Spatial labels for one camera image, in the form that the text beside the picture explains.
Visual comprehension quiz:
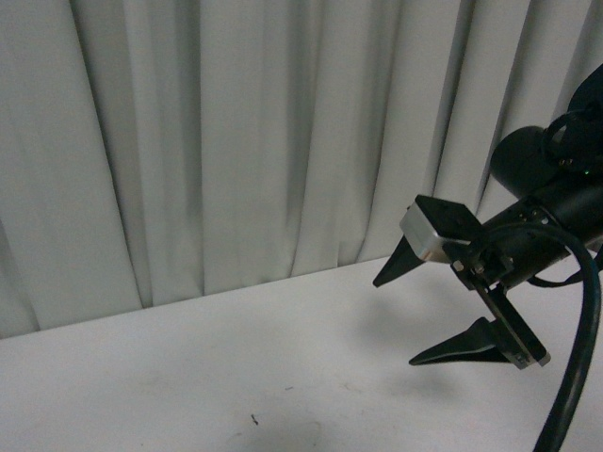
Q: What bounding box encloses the white pleated curtain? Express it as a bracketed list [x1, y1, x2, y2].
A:
[1, 1, 602, 338]

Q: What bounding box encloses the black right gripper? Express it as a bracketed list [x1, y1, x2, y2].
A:
[372, 195, 566, 369]

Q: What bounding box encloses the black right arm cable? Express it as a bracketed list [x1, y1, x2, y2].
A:
[470, 223, 603, 452]

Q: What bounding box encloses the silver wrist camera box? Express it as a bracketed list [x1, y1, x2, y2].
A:
[399, 202, 469, 264]

